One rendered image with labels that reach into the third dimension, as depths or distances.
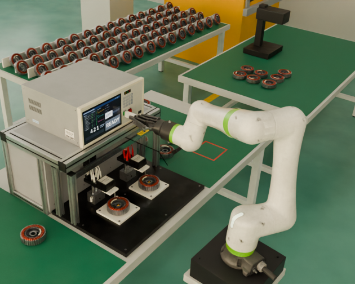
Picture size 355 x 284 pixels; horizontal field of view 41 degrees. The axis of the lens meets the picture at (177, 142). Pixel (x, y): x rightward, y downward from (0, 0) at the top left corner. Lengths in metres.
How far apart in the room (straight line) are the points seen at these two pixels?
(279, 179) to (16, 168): 1.27
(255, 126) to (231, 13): 4.04
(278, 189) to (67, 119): 0.97
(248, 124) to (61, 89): 0.95
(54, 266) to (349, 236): 2.22
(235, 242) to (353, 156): 2.79
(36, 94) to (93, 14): 4.11
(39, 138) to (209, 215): 1.67
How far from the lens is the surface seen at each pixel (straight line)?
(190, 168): 2.71
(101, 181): 2.31
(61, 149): 2.21
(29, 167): 2.36
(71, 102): 2.16
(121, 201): 2.37
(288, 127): 1.79
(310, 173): 4.20
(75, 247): 2.23
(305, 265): 3.35
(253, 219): 1.89
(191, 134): 2.09
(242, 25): 5.67
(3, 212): 2.49
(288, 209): 1.96
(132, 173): 2.56
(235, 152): 2.89
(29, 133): 2.36
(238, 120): 1.74
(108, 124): 2.27
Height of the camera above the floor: 2.29
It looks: 31 degrees down
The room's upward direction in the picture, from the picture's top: 3 degrees clockwise
